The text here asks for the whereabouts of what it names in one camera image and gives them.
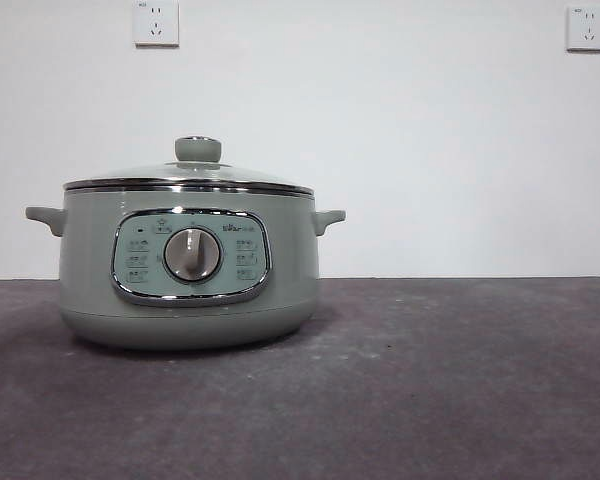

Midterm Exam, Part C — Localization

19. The glass lid with green knob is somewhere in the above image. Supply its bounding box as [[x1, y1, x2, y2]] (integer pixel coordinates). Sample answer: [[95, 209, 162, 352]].
[[62, 134, 314, 195]]

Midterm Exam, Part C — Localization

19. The pale green electric pot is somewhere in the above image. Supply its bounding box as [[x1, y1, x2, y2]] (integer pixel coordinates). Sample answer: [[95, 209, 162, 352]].
[[23, 185, 347, 350]]

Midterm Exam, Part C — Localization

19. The white wall outlet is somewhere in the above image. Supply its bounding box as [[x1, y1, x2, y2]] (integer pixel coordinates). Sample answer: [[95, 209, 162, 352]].
[[133, 0, 180, 49], [565, 5, 600, 53]]

